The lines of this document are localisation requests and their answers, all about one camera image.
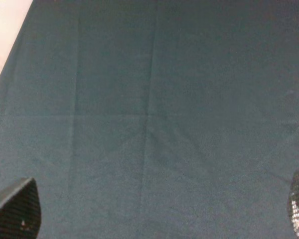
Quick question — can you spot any black tablecloth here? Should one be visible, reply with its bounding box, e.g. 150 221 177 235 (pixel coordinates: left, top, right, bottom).
0 0 299 239

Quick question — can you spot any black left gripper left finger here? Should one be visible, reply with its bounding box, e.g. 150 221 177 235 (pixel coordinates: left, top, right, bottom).
0 177 42 239

